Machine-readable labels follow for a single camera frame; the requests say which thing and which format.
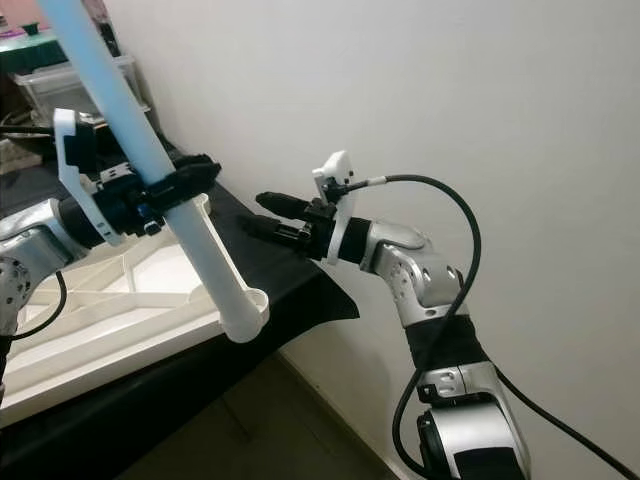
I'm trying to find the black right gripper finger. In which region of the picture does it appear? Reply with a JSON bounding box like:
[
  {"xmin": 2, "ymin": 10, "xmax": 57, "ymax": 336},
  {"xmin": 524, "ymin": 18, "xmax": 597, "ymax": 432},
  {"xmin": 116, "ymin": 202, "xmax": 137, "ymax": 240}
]
[
  {"xmin": 255, "ymin": 190, "xmax": 313, "ymax": 219},
  {"xmin": 238, "ymin": 215, "xmax": 306, "ymax": 251}
]

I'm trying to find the white plastic table leg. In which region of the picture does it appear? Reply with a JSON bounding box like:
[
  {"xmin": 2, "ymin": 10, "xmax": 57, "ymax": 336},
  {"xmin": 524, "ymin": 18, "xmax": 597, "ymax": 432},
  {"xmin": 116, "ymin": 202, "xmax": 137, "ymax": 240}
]
[{"xmin": 38, "ymin": 0, "xmax": 259, "ymax": 323}]

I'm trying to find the black tablecloth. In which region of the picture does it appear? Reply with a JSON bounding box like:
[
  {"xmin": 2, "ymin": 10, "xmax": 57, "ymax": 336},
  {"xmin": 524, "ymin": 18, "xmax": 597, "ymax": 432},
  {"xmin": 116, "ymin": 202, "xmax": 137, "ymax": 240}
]
[{"xmin": 0, "ymin": 150, "xmax": 361, "ymax": 480}]

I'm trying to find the clear plastic storage container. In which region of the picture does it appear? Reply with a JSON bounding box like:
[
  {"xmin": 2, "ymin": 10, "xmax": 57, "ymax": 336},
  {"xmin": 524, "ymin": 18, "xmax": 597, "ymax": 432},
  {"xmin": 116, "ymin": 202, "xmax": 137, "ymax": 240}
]
[{"xmin": 15, "ymin": 55, "xmax": 151, "ymax": 126}]

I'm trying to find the black round basin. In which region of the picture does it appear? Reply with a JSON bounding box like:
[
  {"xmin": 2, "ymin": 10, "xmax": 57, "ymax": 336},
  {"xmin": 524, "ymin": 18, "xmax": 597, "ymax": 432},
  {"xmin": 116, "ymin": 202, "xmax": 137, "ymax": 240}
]
[{"xmin": 0, "ymin": 110, "xmax": 61, "ymax": 146}]

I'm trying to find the cream plastic table top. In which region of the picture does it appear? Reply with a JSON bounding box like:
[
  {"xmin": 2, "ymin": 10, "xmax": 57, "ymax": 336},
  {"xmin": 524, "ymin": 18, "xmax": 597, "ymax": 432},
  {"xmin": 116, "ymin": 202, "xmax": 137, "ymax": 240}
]
[{"xmin": 0, "ymin": 190, "xmax": 271, "ymax": 426}]

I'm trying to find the green pot lid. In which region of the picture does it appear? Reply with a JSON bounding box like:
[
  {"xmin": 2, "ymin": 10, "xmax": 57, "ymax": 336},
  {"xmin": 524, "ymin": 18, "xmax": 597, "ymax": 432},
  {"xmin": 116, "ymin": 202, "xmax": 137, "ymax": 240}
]
[{"xmin": 0, "ymin": 25, "xmax": 66, "ymax": 76}]

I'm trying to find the pink plastic box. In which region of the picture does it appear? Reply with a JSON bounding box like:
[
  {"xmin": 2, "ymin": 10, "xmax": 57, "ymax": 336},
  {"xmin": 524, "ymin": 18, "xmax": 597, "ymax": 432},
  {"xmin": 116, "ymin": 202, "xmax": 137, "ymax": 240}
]
[{"xmin": 0, "ymin": 0, "xmax": 41, "ymax": 31}]

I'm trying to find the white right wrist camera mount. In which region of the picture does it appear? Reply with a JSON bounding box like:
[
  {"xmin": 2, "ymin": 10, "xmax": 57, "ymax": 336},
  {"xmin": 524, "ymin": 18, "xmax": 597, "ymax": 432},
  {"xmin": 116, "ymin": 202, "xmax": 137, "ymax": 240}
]
[{"xmin": 312, "ymin": 150, "xmax": 356, "ymax": 266}]

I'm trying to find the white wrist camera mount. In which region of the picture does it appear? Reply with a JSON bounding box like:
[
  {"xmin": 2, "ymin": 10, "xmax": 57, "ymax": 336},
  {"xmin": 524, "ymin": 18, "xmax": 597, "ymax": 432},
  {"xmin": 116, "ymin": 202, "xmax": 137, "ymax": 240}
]
[
  {"xmin": 53, "ymin": 108, "xmax": 106, "ymax": 246},
  {"xmin": 312, "ymin": 150, "xmax": 356, "ymax": 266}
]

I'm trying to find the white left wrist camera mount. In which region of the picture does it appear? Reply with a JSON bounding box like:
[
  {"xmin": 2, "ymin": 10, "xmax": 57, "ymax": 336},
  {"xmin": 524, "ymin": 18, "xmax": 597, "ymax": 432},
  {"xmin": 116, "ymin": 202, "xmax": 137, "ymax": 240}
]
[{"xmin": 53, "ymin": 108, "xmax": 106, "ymax": 246}]

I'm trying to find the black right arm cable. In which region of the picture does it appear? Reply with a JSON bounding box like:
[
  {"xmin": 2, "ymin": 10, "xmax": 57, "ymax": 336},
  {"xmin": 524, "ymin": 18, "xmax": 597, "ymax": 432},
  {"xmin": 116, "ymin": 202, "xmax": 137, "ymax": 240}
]
[{"xmin": 345, "ymin": 175, "xmax": 640, "ymax": 480}]

